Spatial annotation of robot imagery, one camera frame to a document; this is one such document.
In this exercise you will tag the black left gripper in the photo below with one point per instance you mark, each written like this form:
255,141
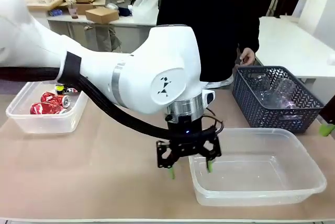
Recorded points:
187,140

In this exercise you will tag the dark perforated plastic basket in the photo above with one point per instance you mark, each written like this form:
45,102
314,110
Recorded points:
251,114

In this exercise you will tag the clear plastic container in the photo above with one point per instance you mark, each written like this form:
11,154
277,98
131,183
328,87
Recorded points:
235,195
39,124

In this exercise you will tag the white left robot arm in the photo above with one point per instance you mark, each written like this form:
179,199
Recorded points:
157,64

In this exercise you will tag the person's left forearm black sleeve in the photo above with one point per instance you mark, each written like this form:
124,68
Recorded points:
252,33

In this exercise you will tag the person's left hand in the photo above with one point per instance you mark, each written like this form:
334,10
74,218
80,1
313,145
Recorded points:
248,56

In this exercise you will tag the clear plastic bottle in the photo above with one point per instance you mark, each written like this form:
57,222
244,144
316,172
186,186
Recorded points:
286,93
261,84

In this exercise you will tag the white side table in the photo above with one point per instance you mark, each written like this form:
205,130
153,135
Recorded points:
288,40

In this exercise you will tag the person in black coat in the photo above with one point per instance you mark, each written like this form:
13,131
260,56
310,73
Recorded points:
209,25

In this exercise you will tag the red white drink can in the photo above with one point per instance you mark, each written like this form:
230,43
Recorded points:
72,90

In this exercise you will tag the white background table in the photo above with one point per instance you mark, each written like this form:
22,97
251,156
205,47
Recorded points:
136,21

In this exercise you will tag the person in beige trousers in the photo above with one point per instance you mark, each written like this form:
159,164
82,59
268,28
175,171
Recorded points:
104,38

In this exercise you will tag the black yellow drink can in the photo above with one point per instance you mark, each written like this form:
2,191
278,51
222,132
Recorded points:
60,89

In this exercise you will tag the crushed red soda can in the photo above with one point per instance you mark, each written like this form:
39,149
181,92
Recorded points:
53,99
45,109

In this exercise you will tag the clear storage bin with lid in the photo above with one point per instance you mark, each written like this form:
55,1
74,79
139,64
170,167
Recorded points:
145,5

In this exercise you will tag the dark blue cloth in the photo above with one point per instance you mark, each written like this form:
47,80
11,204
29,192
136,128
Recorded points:
124,12

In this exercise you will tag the closed brown cardboard box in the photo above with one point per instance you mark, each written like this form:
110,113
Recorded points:
102,15

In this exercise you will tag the open brown cardboard box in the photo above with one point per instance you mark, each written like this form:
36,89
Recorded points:
85,1

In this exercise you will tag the plastic cup with straw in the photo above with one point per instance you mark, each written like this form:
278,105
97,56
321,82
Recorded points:
72,10

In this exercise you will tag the blue printed packet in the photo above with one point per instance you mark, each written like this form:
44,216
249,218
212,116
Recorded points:
55,12

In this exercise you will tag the light wooden desk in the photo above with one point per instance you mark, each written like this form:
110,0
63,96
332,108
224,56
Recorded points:
39,7

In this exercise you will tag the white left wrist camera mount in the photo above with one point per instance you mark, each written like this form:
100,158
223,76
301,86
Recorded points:
209,97

